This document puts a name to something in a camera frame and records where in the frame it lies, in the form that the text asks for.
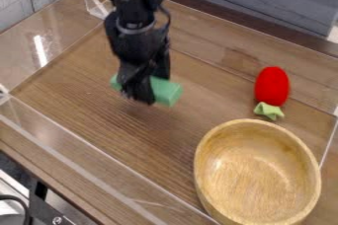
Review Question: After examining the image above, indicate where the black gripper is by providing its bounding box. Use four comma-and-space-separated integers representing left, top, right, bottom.
105, 13, 170, 105

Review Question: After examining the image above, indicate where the green rectangular block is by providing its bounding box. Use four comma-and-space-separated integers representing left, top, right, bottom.
110, 75, 182, 107

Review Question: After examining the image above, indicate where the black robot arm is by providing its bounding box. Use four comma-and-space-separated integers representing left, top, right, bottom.
105, 0, 170, 105

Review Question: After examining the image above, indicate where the brown wooden bowl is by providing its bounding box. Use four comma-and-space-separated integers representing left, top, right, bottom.
194, 118, 322, 225

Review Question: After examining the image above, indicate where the red plush strawberry toy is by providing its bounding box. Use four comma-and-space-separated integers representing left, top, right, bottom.
254, 66, 290, 120

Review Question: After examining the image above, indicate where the clear acrylic corner bracket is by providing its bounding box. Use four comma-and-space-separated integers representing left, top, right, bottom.
85, 0, 115, 20

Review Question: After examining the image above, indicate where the clear acrylic enclosure wall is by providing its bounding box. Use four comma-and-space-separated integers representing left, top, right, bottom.
0, 0, 338, 225

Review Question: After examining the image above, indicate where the black table leg bracket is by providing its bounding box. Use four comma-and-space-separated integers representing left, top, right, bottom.
30, 180, 77, 225

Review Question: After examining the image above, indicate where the black cable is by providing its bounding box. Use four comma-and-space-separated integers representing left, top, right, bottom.
0, 194, 33, 225

